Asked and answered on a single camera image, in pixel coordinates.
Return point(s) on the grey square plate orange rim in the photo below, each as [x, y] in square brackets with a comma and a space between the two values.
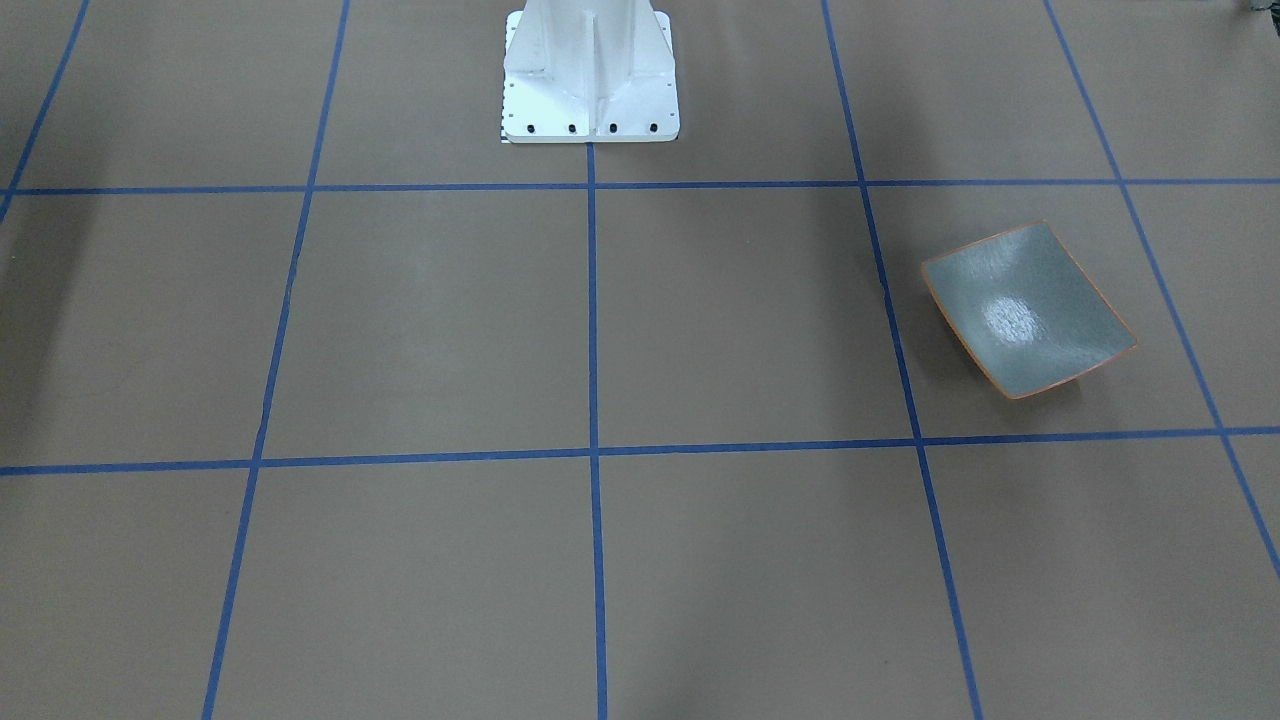
[1025, 310]

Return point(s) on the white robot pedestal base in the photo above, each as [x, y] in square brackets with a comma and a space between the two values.
[589, 72]

